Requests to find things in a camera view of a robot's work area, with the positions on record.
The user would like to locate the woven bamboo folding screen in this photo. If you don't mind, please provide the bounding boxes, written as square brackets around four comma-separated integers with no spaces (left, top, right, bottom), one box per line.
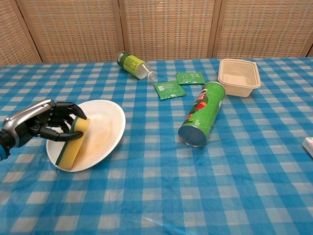
[0,0,313,67]

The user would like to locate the white round plate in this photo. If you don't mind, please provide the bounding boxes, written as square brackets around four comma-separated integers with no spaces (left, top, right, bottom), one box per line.
[46,99,126,173]

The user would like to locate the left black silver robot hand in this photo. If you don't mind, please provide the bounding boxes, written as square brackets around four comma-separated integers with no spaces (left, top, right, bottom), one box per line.
[0,99,88,149]

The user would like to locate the green sachet with QR code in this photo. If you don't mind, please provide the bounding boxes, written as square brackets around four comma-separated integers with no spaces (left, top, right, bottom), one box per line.
[153,80,187,100]

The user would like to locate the blue white checkered tablecloth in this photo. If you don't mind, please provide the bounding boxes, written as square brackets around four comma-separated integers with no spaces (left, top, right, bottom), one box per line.
[0,57,313,235]

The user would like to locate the pink white card box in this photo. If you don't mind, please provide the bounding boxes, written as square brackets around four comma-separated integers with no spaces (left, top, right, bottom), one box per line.
[302,137,313,157]

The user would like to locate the green Pringles can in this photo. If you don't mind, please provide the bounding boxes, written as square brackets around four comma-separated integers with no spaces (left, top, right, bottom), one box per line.
[178,81,226,148]

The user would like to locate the clear bottle with green label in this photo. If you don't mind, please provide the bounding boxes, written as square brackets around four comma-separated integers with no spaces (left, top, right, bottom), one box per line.
[116,51,157,81]

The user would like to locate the beige takeaway food container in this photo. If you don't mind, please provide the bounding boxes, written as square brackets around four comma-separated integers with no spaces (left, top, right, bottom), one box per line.
[218,58,262,97]

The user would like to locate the green sachet with white text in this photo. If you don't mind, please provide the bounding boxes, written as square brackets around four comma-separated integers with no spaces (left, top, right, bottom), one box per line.
[176,71,206,86]

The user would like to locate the green and yellow sponge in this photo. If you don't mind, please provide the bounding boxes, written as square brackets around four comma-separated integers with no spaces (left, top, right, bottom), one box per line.
[55,117,91,171]

